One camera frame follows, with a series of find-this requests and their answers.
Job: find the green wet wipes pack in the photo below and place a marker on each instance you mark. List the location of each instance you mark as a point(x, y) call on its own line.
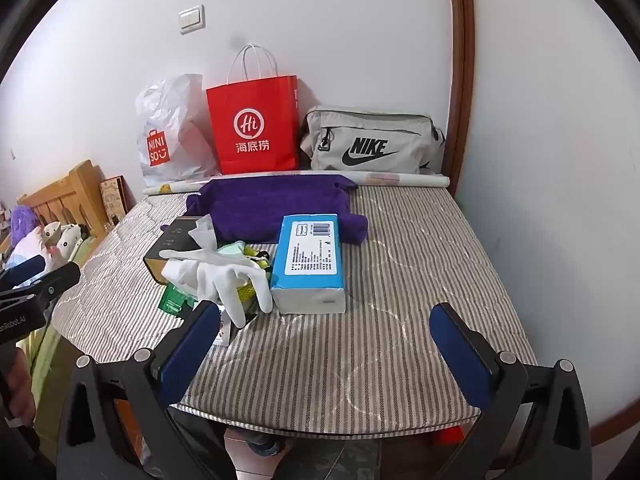
point(237, 252)

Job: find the white wall switch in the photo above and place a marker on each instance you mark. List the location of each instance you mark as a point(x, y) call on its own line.
point(192, 19)

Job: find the blue tissue box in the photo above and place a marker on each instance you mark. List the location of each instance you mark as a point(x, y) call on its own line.
point(307, 275)

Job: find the purple towel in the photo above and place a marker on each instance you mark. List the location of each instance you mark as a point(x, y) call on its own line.
point(252, 209)

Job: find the plush toys pile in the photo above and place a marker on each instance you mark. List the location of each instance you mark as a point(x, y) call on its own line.
point(56, 243)

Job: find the white tomato print sachet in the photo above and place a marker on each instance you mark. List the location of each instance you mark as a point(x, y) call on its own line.
point(227, 331)

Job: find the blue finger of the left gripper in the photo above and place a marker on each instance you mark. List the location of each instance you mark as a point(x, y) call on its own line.
point(52, 285)
point(21, 273)

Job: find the dark green gold tin box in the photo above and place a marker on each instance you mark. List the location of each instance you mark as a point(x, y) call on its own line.
point(175, 236)

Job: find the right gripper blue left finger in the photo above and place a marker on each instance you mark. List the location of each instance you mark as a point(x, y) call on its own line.
point(181, 352)

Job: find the grey Nike bag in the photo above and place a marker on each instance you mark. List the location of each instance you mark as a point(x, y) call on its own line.
point(338, 138)

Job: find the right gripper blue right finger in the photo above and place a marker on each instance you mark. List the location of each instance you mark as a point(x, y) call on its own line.
point(469, 357)

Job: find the green snack packet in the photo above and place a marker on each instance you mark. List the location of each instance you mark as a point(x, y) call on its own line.
point(176, 303)

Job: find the rolled patterned paper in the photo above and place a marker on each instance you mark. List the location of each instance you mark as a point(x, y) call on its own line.
point(366, 178)

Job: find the red Haidilao paper bag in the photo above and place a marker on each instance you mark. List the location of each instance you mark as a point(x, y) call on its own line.
point(255, 119)

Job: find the white Miniso plastic bag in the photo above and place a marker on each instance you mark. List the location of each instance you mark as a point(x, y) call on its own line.
point(171, 144)

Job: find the white cotton glove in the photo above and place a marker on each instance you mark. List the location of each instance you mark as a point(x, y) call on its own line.
point(208, 276)

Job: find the person's left hand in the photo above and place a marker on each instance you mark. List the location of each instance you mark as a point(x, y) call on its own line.
point(22, 403)

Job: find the brown wooden door frame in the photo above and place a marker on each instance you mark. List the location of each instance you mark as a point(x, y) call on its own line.
point(461, 92)

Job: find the yellow small bag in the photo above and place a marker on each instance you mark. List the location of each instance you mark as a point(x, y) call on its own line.
point(256, 287)

